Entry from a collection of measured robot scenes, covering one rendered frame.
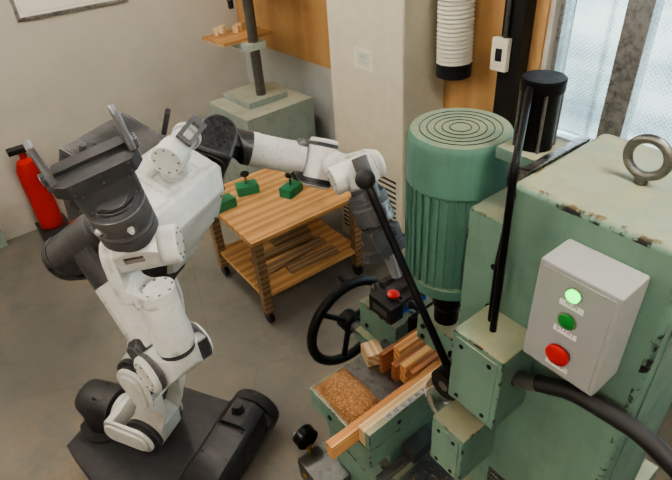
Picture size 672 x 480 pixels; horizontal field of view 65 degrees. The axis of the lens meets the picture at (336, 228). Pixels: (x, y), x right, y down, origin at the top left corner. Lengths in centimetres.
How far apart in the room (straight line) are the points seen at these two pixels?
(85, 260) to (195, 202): 26
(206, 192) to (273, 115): 199
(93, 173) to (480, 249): 58
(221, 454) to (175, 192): 114
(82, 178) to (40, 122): 303
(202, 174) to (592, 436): 90
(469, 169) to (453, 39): 153
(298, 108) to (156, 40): 113
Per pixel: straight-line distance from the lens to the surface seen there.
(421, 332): 118
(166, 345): 98
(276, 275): 269
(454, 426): 97
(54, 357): 295
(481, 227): 85
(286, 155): 138
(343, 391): 119
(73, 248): 109
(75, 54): 374
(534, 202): 71
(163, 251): 87
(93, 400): 218
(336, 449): 112
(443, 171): 84
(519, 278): 79
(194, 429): 217
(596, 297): 64
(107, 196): 78
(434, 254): 94
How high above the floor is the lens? 187
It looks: 35 degrees down
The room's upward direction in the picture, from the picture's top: 4 degrees counter-clockwise
